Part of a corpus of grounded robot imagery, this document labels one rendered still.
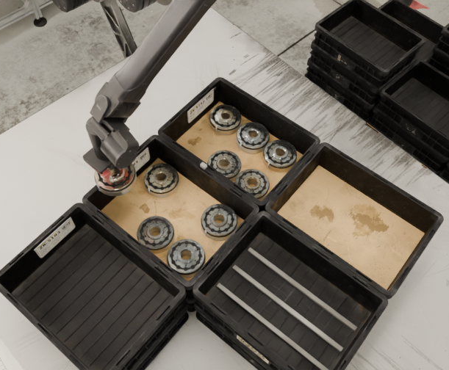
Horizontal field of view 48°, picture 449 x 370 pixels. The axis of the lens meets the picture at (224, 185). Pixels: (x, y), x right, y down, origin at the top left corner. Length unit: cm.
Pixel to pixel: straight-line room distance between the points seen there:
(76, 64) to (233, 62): 130
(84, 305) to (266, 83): 106
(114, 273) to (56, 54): 197
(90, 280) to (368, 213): 81
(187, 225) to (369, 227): 52
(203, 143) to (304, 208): 38
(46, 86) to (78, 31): 46
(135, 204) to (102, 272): 22
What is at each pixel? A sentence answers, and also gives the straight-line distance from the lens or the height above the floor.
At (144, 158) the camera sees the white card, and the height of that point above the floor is 89.
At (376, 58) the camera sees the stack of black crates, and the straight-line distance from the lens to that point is 244.
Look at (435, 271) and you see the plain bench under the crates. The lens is 167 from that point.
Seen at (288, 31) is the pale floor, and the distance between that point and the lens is 322.
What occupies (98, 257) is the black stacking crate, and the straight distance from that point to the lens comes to 144.
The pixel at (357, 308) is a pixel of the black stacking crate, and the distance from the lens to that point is 141.
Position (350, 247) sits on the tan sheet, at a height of 83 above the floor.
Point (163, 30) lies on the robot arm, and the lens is 101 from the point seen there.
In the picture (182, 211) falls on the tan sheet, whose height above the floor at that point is 83.
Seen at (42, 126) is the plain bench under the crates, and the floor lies 70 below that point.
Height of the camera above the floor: 213
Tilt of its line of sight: 59 degrees down
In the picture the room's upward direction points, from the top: 2 degrees clockwise
